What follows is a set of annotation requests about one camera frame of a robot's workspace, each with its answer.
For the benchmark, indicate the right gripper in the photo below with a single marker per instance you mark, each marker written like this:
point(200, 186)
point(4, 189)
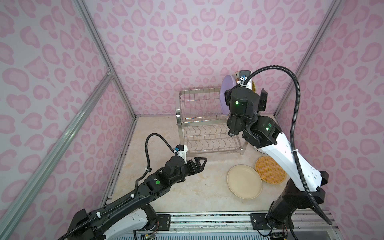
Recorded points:
point(264, 93)

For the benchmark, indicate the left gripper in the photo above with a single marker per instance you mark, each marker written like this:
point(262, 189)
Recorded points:
point(199, 168)

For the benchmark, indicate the yellow woven plate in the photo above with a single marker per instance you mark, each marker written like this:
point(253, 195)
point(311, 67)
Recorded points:
point(253, 87)

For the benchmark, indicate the purple shell-shaped plate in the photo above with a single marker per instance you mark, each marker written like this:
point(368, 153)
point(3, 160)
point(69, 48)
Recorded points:
point(227, 84)

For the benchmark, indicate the cream plain plate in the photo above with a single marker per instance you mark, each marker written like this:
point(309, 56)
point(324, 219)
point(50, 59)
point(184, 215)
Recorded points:
point(244, 182)

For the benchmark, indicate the orange woven plate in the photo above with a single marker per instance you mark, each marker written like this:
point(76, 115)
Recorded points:
point(270, 171)

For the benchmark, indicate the white star cartoon plate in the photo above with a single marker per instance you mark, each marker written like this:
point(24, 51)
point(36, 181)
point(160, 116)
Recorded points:
point(239, 77)

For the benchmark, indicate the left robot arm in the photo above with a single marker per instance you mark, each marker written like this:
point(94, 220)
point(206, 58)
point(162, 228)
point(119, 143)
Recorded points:
point(134, 208)

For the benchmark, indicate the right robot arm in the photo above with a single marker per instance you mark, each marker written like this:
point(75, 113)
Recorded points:
point(304, 188)

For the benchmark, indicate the steel two-tier dish rack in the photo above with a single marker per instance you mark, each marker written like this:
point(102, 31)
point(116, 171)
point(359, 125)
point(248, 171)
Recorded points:
point(202, 126)

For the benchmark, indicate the white plate orange sunburst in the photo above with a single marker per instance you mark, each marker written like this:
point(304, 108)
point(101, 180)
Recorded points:
point(259, 150)

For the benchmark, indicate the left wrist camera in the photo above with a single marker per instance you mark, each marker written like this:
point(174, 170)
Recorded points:
point(181, 151)

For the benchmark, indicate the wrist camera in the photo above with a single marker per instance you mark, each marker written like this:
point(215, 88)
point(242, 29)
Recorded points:
point(181, 151)
point(249, 84)

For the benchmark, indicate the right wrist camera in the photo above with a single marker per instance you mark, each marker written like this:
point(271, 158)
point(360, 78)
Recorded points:
point(249, 84)

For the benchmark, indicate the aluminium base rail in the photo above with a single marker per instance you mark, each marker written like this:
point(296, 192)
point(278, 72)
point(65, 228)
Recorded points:
point(219, 219)

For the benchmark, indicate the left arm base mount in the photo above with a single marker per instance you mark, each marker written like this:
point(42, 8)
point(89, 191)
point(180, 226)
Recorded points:
point(158, 222)

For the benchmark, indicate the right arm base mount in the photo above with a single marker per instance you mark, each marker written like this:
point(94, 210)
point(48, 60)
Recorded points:
point(265, 222)

